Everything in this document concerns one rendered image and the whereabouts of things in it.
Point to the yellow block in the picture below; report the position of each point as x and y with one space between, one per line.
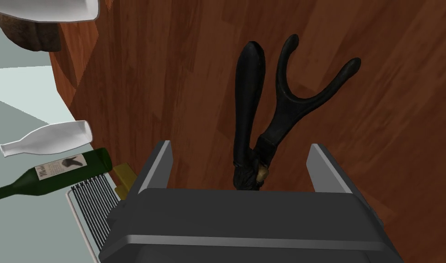
125 177

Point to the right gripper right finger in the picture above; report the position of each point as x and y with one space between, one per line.
325 171

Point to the green wine bottle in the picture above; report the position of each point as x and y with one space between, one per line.
55 175

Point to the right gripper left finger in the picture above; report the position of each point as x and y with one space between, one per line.
158 168

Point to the brown wooden stump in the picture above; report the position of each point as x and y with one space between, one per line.
33 34

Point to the white bowl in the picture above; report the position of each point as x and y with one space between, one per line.
51 9

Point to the white bottle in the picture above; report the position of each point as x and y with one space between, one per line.
51 138

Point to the white rack with black bars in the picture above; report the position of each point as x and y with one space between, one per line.
93 208

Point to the black forked tool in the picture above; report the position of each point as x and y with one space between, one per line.
281 109

